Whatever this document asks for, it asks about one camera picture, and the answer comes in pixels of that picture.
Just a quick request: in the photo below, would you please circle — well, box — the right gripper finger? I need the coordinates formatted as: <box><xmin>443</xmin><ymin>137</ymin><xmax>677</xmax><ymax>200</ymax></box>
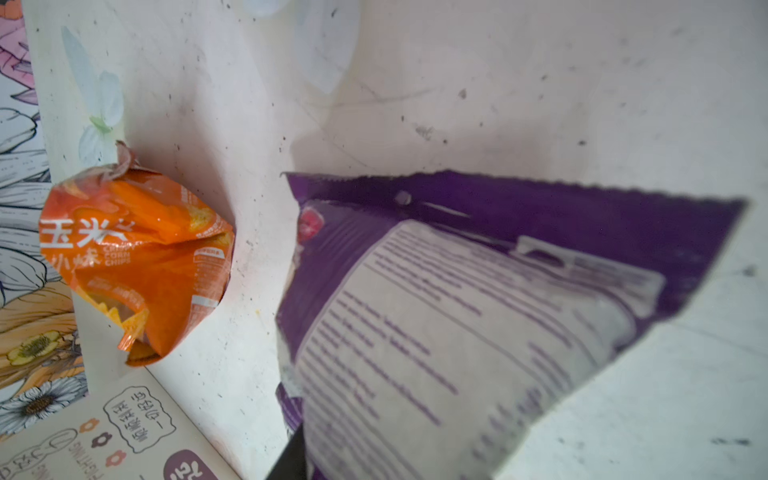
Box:
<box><xmin>266</xmin><ymin>424</ymin><xmax>308</xmax><ymax>480</ymax></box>

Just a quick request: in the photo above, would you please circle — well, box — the white paper bag with dots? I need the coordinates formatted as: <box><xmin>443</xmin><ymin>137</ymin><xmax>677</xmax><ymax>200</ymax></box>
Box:
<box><xmin>1</xmin><ymin>369</ymin><xmax>238</xmax><ymax>479</ymax></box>

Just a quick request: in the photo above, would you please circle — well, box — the purple snack packet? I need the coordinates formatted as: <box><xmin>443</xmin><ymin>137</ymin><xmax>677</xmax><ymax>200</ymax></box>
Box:
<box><xmin>276</xmin><ymin>171</ymin><xmax>748</xmax><ymax>479</ymax></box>

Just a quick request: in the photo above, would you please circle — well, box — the orange snack packet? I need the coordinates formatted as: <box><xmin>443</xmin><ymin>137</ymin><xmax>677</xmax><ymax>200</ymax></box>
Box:
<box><xmin>39</xmin><ymin>142</ymin><xmax>235</xmax><ymax>367</ymax></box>

